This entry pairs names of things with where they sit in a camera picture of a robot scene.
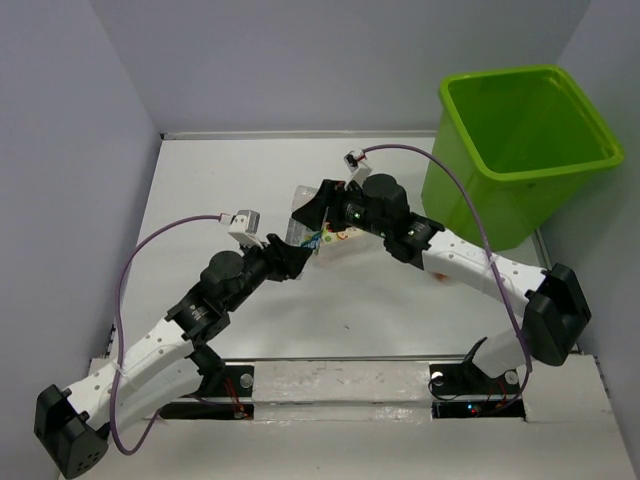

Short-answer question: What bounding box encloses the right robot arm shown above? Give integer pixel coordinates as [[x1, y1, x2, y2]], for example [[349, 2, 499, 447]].
[[292, 174, 591, 395]]

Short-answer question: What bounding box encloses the clear bottle apple label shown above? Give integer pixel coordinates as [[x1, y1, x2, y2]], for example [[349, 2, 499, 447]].
[[311, 225, 379, 268]]

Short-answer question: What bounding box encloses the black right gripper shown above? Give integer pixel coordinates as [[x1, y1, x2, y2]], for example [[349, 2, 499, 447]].
[[291, 179, 389, 239]]

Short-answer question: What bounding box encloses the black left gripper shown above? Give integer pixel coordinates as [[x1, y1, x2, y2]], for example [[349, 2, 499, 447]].
[[223, 234, 312, 313]]

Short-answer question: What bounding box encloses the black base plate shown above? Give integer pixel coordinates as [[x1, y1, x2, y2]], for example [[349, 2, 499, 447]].
[[160, 363, 255, 421], [427, 363, 526, 420]]

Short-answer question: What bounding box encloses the long orange drink bottle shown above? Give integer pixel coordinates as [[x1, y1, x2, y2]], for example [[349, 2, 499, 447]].
[[432, 272, 452, 283]]

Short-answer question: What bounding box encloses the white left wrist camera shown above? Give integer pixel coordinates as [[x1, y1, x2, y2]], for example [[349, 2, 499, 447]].
[[228, 210, 262, 248]]

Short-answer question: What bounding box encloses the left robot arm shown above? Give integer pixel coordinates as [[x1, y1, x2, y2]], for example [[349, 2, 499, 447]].
[[34, 234, 312, 479]]

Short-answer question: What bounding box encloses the green plastic bin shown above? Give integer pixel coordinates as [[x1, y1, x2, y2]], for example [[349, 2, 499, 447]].
[[421, 65, 624, 251]]

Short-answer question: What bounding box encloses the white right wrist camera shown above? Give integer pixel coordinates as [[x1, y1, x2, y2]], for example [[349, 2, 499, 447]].
[[344, 150, 372, 186]]

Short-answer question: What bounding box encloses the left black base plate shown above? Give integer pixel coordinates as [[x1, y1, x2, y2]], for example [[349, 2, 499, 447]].
[[160, 363, 255, 421]]

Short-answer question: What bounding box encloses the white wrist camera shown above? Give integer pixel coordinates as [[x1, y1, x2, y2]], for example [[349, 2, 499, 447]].
[[344, 150, 372, 186], [228, 210, 262, 248]]

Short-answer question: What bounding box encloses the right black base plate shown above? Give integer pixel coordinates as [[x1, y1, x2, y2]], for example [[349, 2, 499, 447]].
[[427, 363, 526, 420]]

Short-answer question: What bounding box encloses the clear bottle blue white label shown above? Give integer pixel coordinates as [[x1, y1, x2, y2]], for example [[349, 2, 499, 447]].
[[285, 185, 327, 256]]

